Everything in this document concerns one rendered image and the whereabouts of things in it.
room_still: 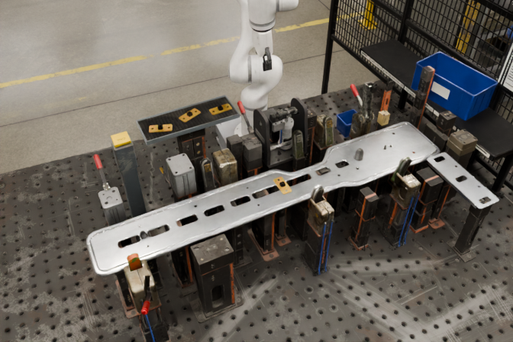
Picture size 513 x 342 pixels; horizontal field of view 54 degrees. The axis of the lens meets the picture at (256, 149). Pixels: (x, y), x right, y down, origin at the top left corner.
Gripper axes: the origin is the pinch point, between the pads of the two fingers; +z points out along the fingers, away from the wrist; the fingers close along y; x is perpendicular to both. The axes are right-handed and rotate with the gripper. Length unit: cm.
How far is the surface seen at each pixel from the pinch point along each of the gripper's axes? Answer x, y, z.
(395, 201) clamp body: 38, 43, 46
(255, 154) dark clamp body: -8.4, 14.0, 34.4
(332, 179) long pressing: 17, 31, 38
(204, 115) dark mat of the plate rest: -23.8, -1.8, 23.7
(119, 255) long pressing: -62, 44, 28
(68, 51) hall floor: -116, -247, 177
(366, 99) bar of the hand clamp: 40.1, 4.6, 29.2
